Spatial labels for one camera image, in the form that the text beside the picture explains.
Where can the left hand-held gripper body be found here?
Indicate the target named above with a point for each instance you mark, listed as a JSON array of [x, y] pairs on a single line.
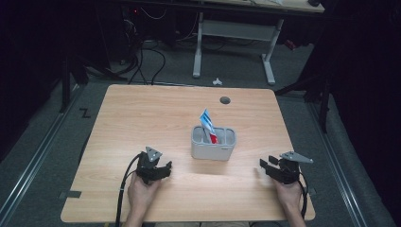
[[148, 167]]

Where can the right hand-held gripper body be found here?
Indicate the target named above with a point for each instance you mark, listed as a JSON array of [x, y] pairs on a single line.
[[290, 168]]

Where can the grey plastic organizer container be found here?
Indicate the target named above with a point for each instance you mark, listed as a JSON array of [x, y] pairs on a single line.
[[209, 151]]

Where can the blue white toothpaste tube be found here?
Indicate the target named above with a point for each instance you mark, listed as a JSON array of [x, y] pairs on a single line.
[[207, 123]]

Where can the person's right hand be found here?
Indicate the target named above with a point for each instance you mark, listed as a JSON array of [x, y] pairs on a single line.
[[288, 195]]

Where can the person's left hand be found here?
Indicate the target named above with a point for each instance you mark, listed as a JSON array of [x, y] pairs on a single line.
[[142, 195]]

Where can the black metal stand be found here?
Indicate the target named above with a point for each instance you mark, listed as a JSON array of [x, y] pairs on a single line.
[[66, 82], [323, 104]]

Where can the black tape strip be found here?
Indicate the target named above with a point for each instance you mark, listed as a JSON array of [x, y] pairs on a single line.
[[73, 194]]

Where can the small white floor object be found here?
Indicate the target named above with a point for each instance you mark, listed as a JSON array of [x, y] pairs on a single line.
[[217, 82]]

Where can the small red object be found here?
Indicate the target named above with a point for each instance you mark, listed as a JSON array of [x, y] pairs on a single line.
[[290, 44]]

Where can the white-legged wooden desk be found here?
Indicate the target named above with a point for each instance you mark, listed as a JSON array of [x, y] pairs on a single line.
[[236, 30]]

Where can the metal floor rail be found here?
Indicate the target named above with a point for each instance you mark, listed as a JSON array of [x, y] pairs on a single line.
[[337, 164], [34, 151]]

